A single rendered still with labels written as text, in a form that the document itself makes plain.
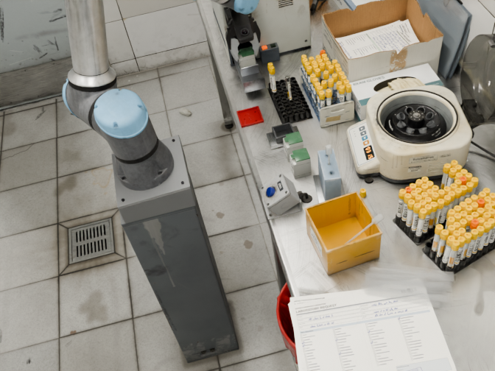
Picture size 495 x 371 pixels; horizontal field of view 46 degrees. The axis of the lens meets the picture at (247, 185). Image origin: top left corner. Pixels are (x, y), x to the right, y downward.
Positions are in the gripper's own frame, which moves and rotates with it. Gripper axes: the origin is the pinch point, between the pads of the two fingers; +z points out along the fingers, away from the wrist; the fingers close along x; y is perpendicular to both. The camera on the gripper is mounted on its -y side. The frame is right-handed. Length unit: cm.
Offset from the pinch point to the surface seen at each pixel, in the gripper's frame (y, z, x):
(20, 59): 135, 67, 102
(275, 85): -11.0, 4.2, -6.0
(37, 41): 135, 59, 90
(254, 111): -15.0, 8.8, 2.1
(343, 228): -64, 8, -8
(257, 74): -3.3, 5.0, -2.1
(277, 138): -31.6, 5.4, -0.8
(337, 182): -56, 1, -10
